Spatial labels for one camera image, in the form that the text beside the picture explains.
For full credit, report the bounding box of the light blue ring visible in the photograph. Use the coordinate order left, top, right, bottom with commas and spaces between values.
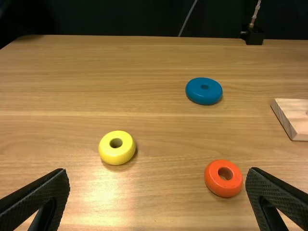
185, 77, 224, 106

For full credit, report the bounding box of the thin grey cable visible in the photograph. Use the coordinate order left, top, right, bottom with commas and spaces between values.
177, 0, 198, 38

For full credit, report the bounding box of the wooden peg base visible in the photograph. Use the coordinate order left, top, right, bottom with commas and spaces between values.
270, 98, 308, 142

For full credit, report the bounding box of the yellow ring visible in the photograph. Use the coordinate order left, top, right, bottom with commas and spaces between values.
98, 130, 137, 166

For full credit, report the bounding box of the orange ring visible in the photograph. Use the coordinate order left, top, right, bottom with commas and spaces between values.
204, 159, 244, 198

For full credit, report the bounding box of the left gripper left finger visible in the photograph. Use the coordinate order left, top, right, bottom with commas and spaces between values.
0, 168, 71, 231

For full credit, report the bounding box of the black clamp stand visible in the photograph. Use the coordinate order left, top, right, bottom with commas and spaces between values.
240, 0, 266, 46

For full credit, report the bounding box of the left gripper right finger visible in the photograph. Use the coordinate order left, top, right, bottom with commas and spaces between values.
245, 167, 308, 231

